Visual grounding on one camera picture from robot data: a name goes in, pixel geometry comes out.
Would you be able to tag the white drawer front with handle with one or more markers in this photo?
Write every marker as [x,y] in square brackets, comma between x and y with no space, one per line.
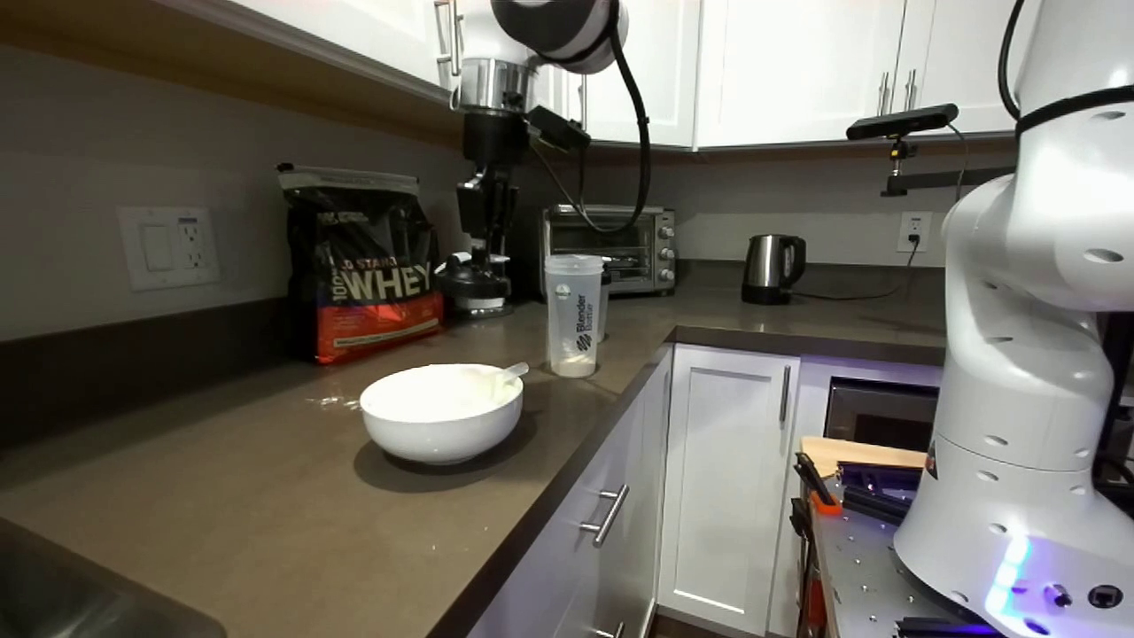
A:
[593,566]

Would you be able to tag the black shaker lid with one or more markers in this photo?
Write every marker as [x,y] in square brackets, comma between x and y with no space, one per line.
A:
[479,299]

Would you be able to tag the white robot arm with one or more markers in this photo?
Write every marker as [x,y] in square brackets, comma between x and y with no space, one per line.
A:
[1041,262]

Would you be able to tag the silver toaster oven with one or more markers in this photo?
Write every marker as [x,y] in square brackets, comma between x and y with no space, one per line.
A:
[638,247]

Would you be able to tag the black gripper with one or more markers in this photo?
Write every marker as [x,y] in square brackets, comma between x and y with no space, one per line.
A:
[494,142]

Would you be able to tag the white wall outlet plate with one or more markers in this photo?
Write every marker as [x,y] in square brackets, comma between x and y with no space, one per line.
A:
[168,247]

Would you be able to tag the white ceramic bowl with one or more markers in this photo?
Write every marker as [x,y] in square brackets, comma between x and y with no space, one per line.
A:
[444,412]

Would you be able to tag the tall clear shaker bottle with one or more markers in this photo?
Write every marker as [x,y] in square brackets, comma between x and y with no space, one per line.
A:
[572,314]

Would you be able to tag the steel sink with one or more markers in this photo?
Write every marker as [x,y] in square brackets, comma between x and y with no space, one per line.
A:
[59,594]

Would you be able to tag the white lower cabinet door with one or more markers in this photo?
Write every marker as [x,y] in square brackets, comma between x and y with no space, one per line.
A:
[730,426]

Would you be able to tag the stainless steel electric kettle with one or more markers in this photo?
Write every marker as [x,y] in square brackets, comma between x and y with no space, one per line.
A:
[775,267]

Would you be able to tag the black camera on stand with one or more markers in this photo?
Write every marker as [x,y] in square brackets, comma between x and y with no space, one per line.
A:
[894,130]

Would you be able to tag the wooden board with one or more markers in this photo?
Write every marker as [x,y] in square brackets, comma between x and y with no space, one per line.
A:
[846,451]

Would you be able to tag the wall power socket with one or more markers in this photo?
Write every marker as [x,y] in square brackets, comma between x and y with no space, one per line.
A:
[914,228]

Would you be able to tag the black orange tool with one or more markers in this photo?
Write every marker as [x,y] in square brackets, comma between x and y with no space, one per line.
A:
[825,501]

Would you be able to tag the black red whey protein bag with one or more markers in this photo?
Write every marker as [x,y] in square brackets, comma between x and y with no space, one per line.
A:
[364,260]

